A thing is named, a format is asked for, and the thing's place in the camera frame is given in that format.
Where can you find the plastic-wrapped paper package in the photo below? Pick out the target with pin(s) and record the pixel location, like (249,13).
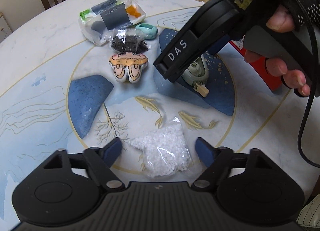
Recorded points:
(110,18)

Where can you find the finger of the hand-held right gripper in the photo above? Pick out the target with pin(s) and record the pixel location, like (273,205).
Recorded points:
(220,44)
(175,54)

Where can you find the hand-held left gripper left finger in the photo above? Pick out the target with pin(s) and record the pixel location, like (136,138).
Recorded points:
(112,149)

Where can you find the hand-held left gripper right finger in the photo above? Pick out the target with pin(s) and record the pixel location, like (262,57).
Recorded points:
(203,151)

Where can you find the white sideboard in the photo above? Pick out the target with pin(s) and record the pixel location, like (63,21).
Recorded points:
(5,28)

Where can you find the beige striped cushion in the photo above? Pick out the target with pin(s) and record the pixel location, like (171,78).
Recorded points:
(310,212)

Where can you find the teal tape dispenser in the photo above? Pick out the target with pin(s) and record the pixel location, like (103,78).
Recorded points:
(147,31)

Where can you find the red cardboard box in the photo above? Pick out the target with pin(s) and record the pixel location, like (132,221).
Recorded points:
(257,74)

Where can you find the clear bag of dark tea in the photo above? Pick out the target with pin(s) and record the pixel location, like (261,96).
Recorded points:
(127,43)

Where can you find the person's right hand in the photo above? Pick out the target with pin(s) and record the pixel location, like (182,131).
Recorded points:
(280,18)

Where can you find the butterfly-shaped plush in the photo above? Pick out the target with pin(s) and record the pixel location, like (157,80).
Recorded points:
(128,67)

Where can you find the clear bag of white beads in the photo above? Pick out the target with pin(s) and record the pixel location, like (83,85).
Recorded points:
(162,151)

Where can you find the oval grey-green case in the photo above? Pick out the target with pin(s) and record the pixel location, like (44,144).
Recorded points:
(196,74)

